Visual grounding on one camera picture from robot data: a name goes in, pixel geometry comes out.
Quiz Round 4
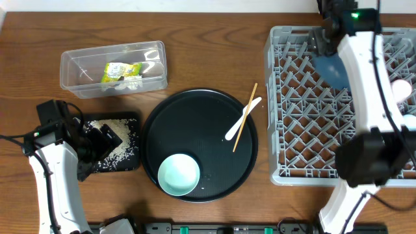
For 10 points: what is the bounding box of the white rice pile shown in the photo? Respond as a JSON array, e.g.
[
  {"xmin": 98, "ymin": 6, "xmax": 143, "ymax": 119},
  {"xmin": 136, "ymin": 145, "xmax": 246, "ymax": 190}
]
[{"xmin": 88, "ymin": 118, "xmax": 139, "ymax": 173}]

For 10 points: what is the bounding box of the blue plate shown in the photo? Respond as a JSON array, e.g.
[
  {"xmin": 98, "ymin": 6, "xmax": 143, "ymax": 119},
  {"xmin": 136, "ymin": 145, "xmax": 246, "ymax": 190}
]
[{"xmin": 313, "ymin": 53, "xmax": 350, "ymax": 90}]

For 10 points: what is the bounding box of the rectangular black tray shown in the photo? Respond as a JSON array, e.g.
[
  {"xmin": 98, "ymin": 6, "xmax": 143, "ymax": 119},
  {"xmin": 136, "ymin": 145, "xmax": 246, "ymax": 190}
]
[{"xmin": 77, "ymin": 112, "xmax": 140, "ymax": 181}]

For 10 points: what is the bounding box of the yellow green snack wrapper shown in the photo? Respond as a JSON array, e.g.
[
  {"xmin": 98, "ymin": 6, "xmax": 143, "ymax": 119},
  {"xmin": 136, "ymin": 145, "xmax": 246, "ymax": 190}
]
[{"xmin": 101, "ymin": 62, "xmax": 142, "ymax": 83}]

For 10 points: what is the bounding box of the mint green bowl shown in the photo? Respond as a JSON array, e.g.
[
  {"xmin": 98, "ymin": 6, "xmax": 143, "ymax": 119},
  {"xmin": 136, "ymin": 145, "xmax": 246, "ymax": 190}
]
[{"xmin": 157, "ymin": 153, "xmax": 200, "ymax": 196}]

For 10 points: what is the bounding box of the wooden chopstick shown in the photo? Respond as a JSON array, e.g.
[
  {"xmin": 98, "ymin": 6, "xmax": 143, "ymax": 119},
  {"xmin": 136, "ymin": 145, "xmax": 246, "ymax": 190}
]
[{"xmin": 233, "ymin": 83, "xmax": 258, "ymax": 153}]

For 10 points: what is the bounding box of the pale pink cup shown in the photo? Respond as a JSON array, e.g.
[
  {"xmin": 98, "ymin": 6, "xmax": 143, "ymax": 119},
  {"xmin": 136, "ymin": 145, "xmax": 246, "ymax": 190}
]
[{"xmin": 391, "ymin": 79, "xmax": 412, "ymax": 103}]

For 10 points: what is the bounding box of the round black serving tray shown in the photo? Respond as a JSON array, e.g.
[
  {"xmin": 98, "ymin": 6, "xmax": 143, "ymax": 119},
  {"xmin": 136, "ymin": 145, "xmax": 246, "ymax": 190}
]
[{"xmin": 139, "ymin": 89, "xmax": 258, "ymax": 203}]

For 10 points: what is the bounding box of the light blue cup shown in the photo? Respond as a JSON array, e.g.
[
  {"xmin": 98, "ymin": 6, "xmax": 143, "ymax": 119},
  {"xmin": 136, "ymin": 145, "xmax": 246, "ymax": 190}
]
[{"xmin": 403, "ymin": 114, "xmax": 416, "ymax": 131}]

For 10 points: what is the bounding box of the white plastic spoon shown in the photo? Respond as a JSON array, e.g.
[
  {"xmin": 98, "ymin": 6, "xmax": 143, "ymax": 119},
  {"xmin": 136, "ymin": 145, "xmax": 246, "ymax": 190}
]
[{"xmin": 225, "ymin": 97, "xmax": 262, "ymax": 141}]

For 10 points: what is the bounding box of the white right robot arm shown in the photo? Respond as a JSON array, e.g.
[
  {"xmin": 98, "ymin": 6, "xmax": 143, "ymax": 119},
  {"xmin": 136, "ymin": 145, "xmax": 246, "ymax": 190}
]
[{"xmin": 309, "ymin": 1, "xmax": 415, "ymax": 233}]

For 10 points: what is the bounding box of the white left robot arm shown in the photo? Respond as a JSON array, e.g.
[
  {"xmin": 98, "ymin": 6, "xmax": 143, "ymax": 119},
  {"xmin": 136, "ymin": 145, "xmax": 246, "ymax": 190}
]
[{"xmin": 22, "ymin": 99, "xmax": 136, "ymax": 233}]

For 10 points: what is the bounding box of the grey plastic dishwasher rack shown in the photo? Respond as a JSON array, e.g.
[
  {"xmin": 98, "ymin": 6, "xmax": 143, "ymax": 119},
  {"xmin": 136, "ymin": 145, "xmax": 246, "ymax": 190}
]
[{"xmin": 264, "ymin": 26, "xmax": 415, "ymax": 187}]

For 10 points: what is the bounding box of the clear plastic waste bin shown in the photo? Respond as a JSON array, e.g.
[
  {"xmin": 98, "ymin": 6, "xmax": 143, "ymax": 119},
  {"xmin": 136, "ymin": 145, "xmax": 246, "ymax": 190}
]
[{"xmin": 60, "ymin": 41, "xmax": 168, "ymax": 99}]

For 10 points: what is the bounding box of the crumpled white tissue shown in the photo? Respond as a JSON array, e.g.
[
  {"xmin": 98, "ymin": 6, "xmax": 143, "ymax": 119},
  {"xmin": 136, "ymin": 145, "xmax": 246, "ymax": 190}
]
[{"xmin": 102, "ymin": 75, "xmax": 143, "ymax": 91}]

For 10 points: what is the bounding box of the black rail with green clips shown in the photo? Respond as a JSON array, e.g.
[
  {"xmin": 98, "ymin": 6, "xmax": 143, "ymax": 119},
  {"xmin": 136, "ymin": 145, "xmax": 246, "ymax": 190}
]
[{"xmin": 89, "ymin": 222, "xmax": 389, "ymax": 234}]

